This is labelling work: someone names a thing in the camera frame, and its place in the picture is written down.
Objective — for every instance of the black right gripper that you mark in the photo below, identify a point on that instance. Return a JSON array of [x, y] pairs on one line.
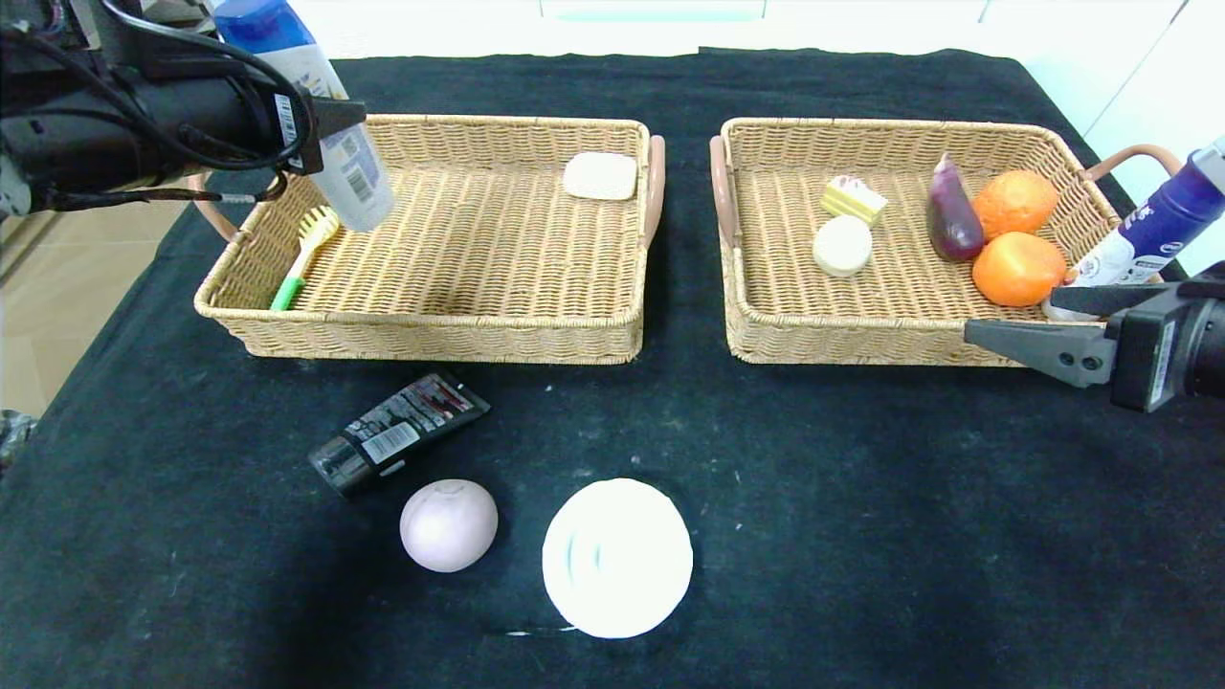
[[1148, 360]]

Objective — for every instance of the yellow toy cake slice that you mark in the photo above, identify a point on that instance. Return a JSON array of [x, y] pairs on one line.
[[852, 201]]

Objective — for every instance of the white soap bar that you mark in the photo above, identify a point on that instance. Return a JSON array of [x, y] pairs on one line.
[[601, 177]]

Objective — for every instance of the wicker basket with toy food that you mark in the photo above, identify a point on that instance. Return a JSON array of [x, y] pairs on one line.
[[813, 316]]

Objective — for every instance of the purple toy eggplant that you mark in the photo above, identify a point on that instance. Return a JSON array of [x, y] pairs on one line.
[[952, 228]]

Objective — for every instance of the rough orange fruit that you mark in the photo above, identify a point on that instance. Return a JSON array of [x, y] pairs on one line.
[[1014, 202]]

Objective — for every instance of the white round container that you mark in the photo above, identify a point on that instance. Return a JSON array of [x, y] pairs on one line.
[[617, 560]]

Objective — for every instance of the yellow green dish brush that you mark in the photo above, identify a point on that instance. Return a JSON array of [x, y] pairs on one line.
[[321, 230]]

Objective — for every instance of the black cosmetic tube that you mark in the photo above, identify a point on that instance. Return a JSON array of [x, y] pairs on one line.
[[397, 435]]

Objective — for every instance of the black tablecloth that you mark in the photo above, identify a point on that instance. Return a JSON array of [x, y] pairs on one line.
[[957, 574]]

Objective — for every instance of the pink round ball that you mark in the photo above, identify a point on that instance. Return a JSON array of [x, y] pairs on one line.
[[450, 526]]

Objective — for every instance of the smooth orange fruit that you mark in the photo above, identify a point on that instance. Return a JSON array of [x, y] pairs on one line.
[[1018, 271]]

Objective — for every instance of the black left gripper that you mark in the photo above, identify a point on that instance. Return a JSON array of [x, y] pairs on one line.
[[290, 130]]

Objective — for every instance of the wicker basket with dish brush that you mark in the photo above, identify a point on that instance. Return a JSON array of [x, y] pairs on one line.
[[478, 268]]

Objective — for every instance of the cream toy bun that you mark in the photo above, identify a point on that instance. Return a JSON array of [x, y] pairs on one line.
[[844, 246]]

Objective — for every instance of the grey mottled object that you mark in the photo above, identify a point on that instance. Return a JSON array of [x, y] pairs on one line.
[[14, 435]]

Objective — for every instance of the white bottle with purple cap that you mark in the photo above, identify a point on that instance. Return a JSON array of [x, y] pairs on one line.
[[1158, 220]]

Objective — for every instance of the white bottle with blue cap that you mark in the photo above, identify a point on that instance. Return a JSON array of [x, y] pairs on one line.
[[359, 182]]

